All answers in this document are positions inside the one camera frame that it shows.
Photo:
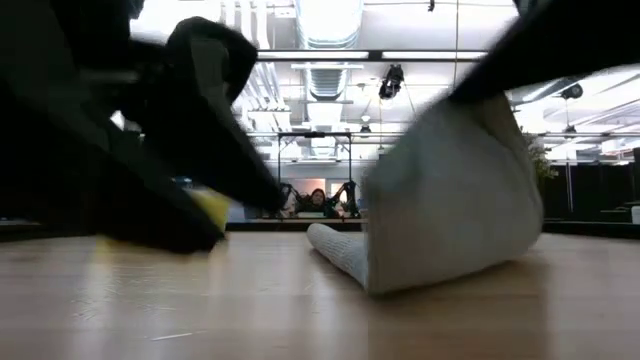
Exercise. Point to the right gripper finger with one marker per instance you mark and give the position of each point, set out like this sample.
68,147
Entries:
510,75

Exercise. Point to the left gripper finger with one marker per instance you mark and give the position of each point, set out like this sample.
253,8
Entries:
100,190
210,125

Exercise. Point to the grey microfiber towel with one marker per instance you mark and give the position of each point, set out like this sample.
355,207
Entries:
450,210

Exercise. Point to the black background robot arm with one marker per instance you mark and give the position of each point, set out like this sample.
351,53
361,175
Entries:
290,200
347,197

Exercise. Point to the bushy potted plant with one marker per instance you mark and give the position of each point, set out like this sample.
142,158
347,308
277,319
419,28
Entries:
540,160

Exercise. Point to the person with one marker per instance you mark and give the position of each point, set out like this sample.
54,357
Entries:
316,201

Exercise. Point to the black hanging camera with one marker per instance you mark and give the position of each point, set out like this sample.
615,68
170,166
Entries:
572,91
391,82

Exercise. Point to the black background rig frame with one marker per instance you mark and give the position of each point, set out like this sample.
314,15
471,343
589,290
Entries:
315,135

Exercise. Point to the black aluminium table frame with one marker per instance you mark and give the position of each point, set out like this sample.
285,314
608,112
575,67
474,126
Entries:
300,226

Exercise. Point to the black overhead frame beam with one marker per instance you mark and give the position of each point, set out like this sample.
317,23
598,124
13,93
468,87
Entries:
370,55

